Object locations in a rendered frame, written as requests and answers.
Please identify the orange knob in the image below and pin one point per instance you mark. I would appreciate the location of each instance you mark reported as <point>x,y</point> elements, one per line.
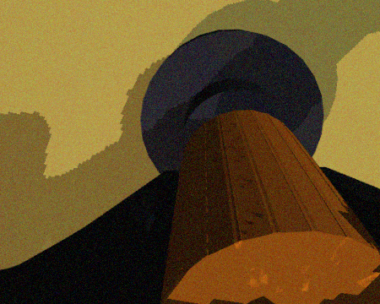
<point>256,221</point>

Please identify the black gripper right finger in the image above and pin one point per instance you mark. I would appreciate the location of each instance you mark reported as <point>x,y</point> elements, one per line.
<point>363,199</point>

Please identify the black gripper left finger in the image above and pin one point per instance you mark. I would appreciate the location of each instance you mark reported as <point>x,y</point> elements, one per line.
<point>119,258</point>

